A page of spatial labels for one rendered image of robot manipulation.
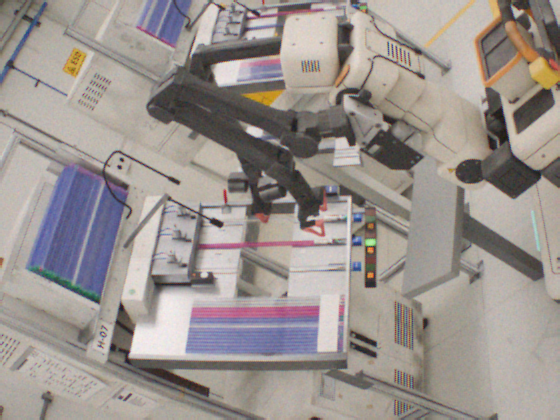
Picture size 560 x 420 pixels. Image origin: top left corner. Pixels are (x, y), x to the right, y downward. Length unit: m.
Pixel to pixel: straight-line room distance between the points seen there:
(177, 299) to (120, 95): 1.30
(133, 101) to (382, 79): 1.85
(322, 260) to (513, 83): 0.99
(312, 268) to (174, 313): 0.49
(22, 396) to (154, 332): 1.56
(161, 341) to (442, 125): 1.14
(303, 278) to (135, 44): 1.48
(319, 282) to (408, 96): 0.78
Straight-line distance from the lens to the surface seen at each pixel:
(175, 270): 2.58
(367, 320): 2.97
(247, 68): 3.49
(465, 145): 2.13
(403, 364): 3.00
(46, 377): 2.75
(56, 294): 2.46
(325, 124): 1.90
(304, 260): 2.59
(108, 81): 3.52
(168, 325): 2.52
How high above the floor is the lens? 1.93
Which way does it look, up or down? 22 degrees down
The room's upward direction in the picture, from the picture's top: 62 degrees counter-clockwise
